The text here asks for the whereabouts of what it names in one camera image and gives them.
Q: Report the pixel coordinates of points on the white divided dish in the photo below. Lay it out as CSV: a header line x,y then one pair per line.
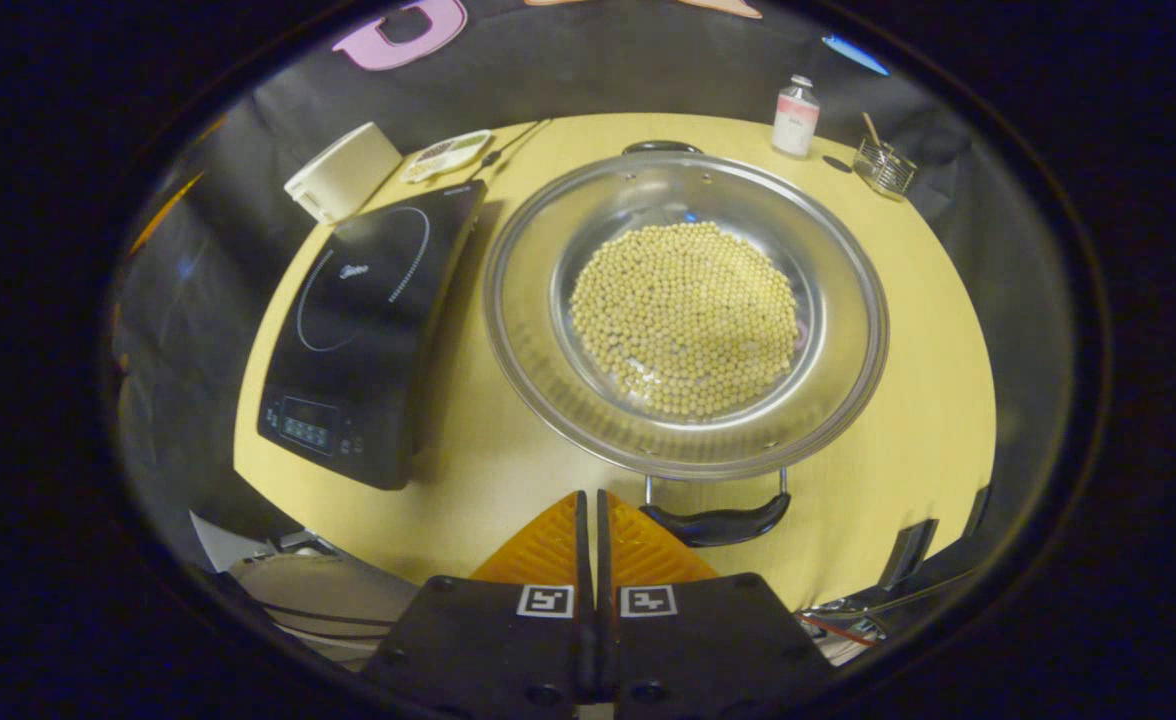
x,y
448,155

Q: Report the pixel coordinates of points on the small black disc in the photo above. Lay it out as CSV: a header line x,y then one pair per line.
x,y
837,163

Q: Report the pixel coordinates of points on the pile of soybeans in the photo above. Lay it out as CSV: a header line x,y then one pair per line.
x,y
683,320

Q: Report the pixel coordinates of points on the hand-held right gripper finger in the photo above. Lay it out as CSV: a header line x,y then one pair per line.
x,y
604,550
583,550

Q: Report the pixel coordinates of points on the black induction cooktop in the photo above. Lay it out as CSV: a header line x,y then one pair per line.
x,y
368,330

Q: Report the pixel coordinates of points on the small white appliance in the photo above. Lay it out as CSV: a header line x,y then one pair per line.
x,y
343,175

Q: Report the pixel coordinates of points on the black metal frame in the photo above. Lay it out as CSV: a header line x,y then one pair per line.
x,y
908,555

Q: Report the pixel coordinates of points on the wooden stick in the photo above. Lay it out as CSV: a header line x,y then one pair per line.
x,y
871,128

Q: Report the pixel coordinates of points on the stainless steel pot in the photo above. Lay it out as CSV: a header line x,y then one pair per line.
x,y
528,320

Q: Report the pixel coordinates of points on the white sheet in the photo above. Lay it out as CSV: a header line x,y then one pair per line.
x,y
223,540

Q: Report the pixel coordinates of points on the clear bottle with pink label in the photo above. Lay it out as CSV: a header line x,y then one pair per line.
x,y
795,125

